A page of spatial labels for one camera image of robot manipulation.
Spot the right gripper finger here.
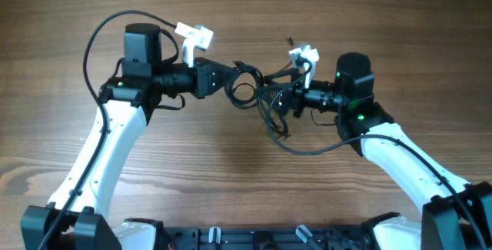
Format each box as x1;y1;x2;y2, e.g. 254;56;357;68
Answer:
256;84;284;106
264;68;301;85

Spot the black usb cable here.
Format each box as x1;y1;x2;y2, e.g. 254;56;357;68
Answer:
224;36;295;140

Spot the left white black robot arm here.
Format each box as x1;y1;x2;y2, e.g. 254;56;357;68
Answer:
21;23;237;249

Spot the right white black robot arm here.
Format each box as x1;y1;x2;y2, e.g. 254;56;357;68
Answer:
257;52;491;249

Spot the right camera black cable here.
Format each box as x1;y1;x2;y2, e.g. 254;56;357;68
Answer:
265;62;489;250

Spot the camera black cable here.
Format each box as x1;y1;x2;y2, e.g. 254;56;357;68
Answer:
38;9;178;250
265;62;489;250

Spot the left camera black cable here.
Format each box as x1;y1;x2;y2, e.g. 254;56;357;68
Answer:
38;9;178;250

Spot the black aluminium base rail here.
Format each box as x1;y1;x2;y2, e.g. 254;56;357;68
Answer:
111;225;385;250

